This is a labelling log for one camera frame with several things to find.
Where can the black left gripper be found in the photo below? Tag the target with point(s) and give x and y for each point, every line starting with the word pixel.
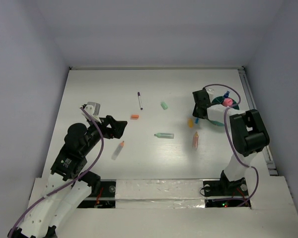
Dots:
pixel 117 127

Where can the pink orange pencil-shaped case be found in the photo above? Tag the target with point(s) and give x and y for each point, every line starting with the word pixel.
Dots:
pixel 195 140

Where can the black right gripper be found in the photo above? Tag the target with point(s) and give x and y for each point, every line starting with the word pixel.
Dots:
pixel 195 112

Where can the teal round organizer container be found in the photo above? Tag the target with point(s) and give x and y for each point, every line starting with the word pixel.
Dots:
pixel 217 113

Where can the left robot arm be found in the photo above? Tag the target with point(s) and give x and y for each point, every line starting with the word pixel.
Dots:
pixel 68 184

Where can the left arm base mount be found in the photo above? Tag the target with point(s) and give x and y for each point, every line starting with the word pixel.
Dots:
pixel 105 197

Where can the aluminium rail right edge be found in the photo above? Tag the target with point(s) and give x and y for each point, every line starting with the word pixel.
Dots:
pixel 254 131

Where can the yellow orange eraser cap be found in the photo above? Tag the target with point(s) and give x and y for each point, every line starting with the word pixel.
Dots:
pixel 190 122

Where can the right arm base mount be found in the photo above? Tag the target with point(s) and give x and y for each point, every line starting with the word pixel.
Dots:
pixel 216 196

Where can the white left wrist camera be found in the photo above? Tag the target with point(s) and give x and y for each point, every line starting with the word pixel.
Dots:
pixel 92 108

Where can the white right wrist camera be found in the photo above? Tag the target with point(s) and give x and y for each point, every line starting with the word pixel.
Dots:
pixel 210 91

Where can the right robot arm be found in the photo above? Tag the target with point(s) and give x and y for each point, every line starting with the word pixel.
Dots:
pixel 234 174

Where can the mint green eraser cap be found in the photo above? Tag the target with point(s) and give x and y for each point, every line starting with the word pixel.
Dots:
pixel 164 105

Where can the clear blue glue bottle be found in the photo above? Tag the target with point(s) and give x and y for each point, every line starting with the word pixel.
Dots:
pixel 226 95

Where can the pink cap bottle in organizer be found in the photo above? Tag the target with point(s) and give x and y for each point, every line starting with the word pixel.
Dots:
pixel 228 102

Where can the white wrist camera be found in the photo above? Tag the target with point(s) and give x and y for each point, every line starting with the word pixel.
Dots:
pixel 92 108
pixel 210 91

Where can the orange tip clear pencil case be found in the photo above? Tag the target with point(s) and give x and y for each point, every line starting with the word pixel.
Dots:
pixel 118 150

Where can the green pencil-shaped clear case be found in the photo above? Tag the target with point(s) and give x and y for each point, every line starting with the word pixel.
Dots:
pixel 164 135

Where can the small orange eraser cap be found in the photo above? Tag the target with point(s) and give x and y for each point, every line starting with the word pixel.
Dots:
pixel 135 116

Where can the purple thin marker pen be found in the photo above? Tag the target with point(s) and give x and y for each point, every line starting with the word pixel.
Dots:
pixel 140 100

